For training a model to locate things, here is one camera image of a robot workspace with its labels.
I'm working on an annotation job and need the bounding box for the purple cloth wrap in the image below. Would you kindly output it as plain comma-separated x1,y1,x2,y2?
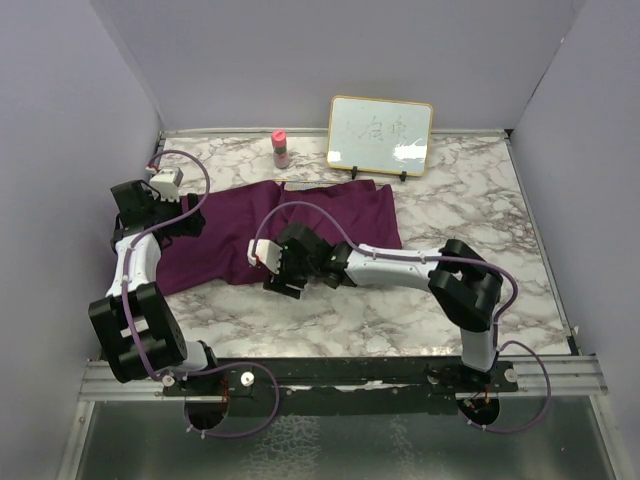
158,179,404,296

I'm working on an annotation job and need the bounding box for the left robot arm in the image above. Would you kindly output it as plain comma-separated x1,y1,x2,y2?
88,180,221,395

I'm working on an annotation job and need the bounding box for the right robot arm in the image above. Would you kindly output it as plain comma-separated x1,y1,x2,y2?
247,223,503,391

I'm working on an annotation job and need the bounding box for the metal mesh tray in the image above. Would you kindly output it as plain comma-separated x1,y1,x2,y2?
282,181,336,191

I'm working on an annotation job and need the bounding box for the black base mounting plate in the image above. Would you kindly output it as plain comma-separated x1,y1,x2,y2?
163,356,518,417

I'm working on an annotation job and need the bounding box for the pink lid spice bottle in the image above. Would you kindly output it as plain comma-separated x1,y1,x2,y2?
271,130,291,169

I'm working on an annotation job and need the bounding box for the yellow framed whiteboard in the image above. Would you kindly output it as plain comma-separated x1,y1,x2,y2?
326,95,434,177

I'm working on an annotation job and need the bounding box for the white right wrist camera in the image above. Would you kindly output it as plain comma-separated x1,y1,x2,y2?
247,239,282,274

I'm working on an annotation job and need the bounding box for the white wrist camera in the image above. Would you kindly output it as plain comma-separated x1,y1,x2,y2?
149,167,183,202
247,239,282,274

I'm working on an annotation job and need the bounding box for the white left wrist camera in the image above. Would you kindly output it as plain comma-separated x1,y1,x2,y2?
149,167,183,202

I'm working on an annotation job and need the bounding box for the aluminium frame rail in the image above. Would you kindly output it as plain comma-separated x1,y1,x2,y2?
78,355,609,402

